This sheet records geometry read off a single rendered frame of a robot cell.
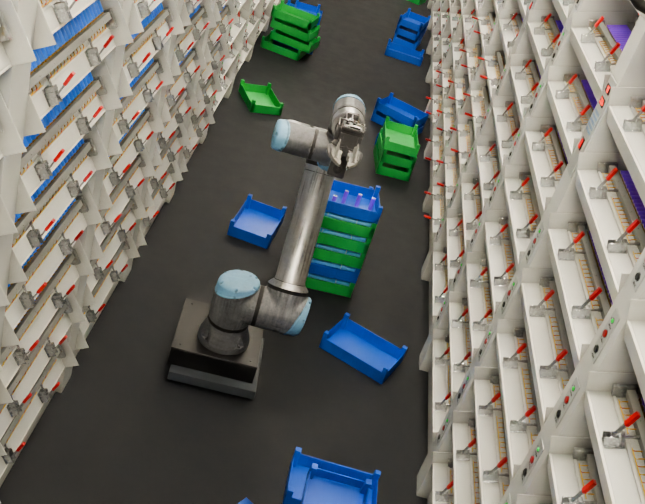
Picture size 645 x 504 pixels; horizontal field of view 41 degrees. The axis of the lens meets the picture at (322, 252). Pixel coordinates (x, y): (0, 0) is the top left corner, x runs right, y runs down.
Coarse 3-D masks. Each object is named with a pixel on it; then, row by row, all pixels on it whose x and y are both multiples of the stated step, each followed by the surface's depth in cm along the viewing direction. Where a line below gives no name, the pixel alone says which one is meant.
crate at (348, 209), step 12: (336, 180) 380; (336, 192) 382; (360, 192) 383; (372, 192) 383; (336, 204) 364; (348, 204) 375; (360, 204) 378; (348, 216) 367; (360, 216) 367; (372, 216) 367
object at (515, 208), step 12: (516, 168) 309; (528, 168) 308; (504, 180) 311; (516, 180) 309; (504, 192) 310; (516, 204) 293; (528, 204) 293; (516, 216) 286; (528, 216) 286; (516, 228) 279; (516, 240) 273; (528, 240) 272; (516, 252) 266; (516, 264) 265
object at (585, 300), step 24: (552, 216) 240; (576, 216) 239; (552, 240) 236; (576, 240) 224; (552, 264) 232; (576, 264) 224; (600, 264) 221; (576, 288) 215; (600, 288) 201; (576, 312) 204; (600, 312) 206; (576, 336) 198; (576, 360) 193
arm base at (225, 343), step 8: (208, 320) 312; (200, 328) 316; (208, 328) 312; (216, 328) 309; (200, 336) 314; (208, 336) 313; (216, 336) 310; (224, 336) 310; (232, 336) 310; (240, 336) 312; (248, 336) 318; (208, 344) 311; (216, 344) 310; (224, 344) 310; (232, 344) 311; (240, 344) 314; (248, 344) 320; (216, 352) 311; (224, 352) 311; (232, 352) 312; (240, 352) 315
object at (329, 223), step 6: (324, 216) 367; (324, 222) 368; (330, 222) 368; (336, 222) 368; (342, 222) 368; (348, 222) 368; (330, 228) 370; (336, 228) 370; (342, 228) 370; (348, 228) 370; (354, 228) 370; (360, 228) 370; (366, 228) 370; (372, 228) 370; (354, 234) 372; (360, 234) 372; (366, 234) 372; (372, 234) 372
